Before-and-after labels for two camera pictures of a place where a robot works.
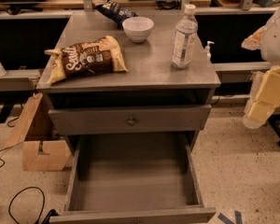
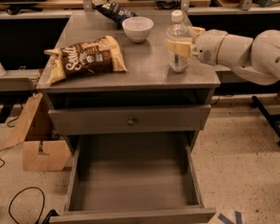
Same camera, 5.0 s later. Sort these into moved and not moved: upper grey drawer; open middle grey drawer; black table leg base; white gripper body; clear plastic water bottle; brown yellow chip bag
Moved: white gripper body; clear plastic water bottle
Not moved: black table leg base; open middle grey drawer; upper grey drawer; brown yellow chip bag
